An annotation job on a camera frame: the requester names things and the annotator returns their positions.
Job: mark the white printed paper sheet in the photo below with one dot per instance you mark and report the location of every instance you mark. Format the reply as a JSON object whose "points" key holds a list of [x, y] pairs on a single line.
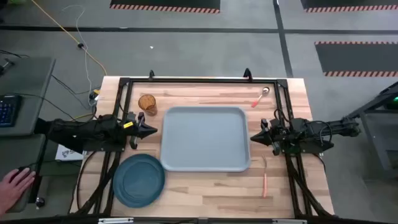
{"points": [[66, 154]]}

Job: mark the person's hand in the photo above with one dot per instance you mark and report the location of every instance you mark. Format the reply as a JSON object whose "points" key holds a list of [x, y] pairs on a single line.
{"points": [[14, 188]]}

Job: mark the black frame clamp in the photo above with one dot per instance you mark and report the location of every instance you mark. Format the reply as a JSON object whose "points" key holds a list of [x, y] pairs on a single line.
{"points": [[151, 74], [247, 74]]}

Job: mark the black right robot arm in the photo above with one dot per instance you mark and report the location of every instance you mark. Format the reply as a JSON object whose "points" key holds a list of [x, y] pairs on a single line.
{"points": [[323, 130]]}

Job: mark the yellow label sticker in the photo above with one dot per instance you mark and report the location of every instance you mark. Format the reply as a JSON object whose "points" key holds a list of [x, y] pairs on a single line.
{"points": [[128, 125]]}

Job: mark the black computer keyboard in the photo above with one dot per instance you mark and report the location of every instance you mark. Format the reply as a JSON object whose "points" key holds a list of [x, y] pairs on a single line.
{"points": [[8, 110]]}

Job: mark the dark teal round plate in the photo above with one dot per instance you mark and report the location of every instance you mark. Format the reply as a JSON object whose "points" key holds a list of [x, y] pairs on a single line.
{"points": [[138, 180]]}

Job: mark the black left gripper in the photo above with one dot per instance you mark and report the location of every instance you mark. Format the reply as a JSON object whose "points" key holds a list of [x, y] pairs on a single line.
{"points": [[136, 124]]}

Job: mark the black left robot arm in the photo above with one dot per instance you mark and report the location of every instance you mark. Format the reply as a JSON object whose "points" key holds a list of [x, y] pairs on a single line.
{"points": [[90, 132]]}

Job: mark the dark grey metal stand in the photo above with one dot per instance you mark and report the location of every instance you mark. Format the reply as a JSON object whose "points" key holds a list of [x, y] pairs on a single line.
{"points": [[377, 130]]}

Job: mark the grey desk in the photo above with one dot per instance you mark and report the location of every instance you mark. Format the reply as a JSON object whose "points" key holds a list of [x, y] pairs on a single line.
{"points": [[28, 81], [15, 149]]}

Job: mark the black hazard-striped floor mat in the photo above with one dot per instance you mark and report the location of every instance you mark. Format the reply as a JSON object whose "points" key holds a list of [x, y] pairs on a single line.
{"points": [[357, 57], [164, 3], [351, 3]]}

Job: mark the light blue plastic tray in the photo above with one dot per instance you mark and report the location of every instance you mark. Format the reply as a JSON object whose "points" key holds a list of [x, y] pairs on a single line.
{"points": [[205, 138]]}

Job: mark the black metal table frame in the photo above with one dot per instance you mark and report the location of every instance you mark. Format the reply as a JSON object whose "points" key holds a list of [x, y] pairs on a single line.
{"points": [[202, 81]]}

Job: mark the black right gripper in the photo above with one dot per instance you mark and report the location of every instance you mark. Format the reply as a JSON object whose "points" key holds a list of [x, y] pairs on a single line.
{"points": [[278, 137]]}

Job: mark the amber translucent plastic cup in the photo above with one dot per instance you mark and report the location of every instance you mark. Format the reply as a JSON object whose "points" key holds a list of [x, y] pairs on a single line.
{"points": [[148, 104]]}

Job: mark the black round knob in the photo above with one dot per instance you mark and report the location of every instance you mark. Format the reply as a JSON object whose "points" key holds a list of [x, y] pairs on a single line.
{"points": [[39, 202]]}

